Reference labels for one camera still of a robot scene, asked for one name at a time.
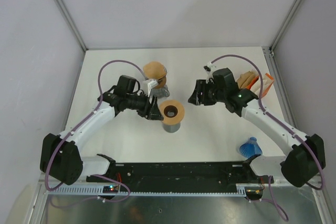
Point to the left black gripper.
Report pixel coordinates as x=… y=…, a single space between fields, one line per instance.
x=151 y=111

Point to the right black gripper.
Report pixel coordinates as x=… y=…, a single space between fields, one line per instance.
x=202 y=86

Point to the glass server with handle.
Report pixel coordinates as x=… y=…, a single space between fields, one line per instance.
x=161 y=92

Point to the brown paper coffee filter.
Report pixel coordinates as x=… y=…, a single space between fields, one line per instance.
x=148 y=69

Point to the blue ribbed dripper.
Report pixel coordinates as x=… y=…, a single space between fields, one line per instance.
x=250 y=148

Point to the clear grey glass dripper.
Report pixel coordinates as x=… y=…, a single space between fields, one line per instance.
x=160 y=72

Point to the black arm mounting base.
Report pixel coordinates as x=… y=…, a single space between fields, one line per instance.
x=187 y=173

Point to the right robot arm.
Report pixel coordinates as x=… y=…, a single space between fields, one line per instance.
x=305 y=155

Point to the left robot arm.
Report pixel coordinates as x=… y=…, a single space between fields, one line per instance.
x=61 y=153

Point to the brown paper filter stack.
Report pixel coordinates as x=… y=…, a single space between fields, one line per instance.
x=246 y=79

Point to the orange white filter holder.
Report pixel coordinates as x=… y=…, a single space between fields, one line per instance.
x=255 y=80

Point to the white paper filter stack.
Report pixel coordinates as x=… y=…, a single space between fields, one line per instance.
x=265 y=85

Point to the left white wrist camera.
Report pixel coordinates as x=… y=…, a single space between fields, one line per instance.
x=149 y=87

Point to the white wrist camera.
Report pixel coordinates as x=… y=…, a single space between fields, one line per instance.
x=210 y=68
x=149 y=87

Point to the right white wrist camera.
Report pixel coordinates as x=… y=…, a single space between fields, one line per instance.
x=210 y=68

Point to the white slotted cable duct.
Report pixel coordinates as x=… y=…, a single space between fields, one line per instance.
x=146 y=189

